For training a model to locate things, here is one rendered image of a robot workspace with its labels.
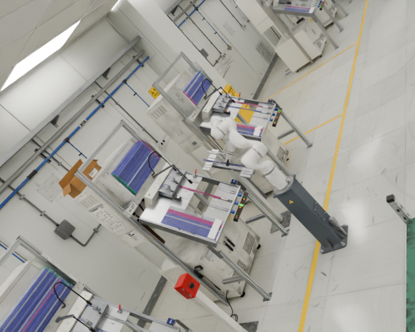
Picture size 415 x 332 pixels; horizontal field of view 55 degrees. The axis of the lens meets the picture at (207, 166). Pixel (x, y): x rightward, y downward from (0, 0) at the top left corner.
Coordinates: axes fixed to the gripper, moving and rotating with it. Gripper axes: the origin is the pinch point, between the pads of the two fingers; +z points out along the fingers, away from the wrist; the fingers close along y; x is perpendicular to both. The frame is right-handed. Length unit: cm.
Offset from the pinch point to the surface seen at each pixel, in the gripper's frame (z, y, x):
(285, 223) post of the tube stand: 51, 5, 73
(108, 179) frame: -8, 75, -89
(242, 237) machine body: 57, 35, 34
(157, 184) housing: 6, 50, -53
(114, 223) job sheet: 37, 84, -80
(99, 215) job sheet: 32, 84, -94
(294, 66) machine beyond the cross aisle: 82, -415, 34
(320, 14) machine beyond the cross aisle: 24, -556, 53
